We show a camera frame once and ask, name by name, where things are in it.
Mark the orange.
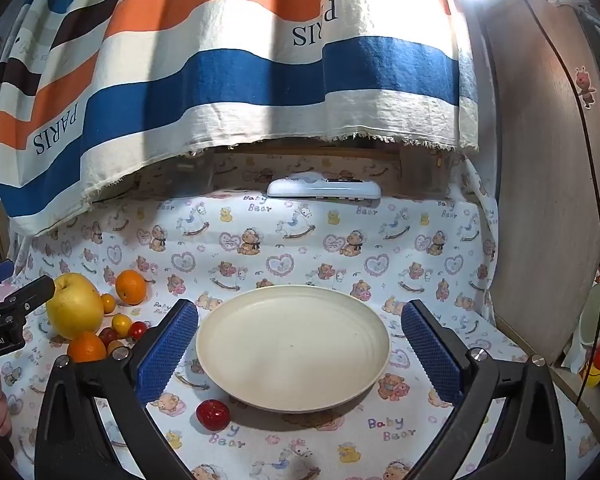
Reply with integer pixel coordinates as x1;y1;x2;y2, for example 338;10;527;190
68;331;107;363
115;269;147;306

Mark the cream plate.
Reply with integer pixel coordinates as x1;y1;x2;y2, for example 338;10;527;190
196;286;392;415

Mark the large yellow pear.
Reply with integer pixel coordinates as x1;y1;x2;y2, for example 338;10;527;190
46;273;105;341

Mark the striped blanket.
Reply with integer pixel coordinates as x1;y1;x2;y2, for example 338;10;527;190
0;0;478;238

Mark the wooden board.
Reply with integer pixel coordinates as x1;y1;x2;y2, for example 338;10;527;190
472;0;600;378

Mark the white remote control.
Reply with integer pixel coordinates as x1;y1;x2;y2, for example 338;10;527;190
266;171;382;200

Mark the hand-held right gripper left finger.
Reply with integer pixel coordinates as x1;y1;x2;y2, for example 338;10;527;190
34;299;199;480

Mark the translucent grey container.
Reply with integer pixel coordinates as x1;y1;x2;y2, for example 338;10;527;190
400;146;462;197
172;155;215;197

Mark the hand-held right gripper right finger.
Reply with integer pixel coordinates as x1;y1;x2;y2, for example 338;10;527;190
401;299;567;480

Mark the red tomato with stem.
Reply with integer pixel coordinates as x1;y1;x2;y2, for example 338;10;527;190
196;400;231;431

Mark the bear sticker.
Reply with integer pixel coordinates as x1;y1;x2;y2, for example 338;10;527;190
575;66;597;110

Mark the bear print tablecloth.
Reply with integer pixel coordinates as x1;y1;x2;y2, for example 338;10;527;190
0;152;600;480

